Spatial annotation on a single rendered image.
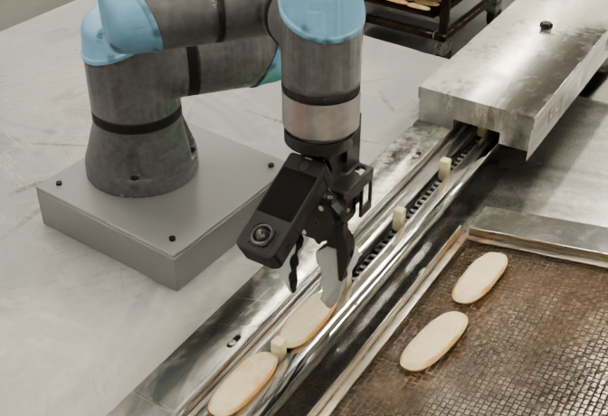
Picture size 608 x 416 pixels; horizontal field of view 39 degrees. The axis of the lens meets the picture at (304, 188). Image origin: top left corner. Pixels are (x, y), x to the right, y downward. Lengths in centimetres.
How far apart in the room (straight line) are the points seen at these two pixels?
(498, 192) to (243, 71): 41
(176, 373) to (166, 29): 35
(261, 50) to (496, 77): 41
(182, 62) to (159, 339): 33
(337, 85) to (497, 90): 55
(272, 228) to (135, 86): 33
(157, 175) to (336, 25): 43
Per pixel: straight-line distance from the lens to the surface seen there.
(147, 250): 106
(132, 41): 82
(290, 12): 76
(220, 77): 108
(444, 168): 121
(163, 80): 106
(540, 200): 125
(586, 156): 136
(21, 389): 99
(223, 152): 120
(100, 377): 98
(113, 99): 107
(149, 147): 110
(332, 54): 76
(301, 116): 79
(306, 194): 81
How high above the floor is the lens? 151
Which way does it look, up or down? 34 degrees down
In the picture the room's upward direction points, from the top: straight up
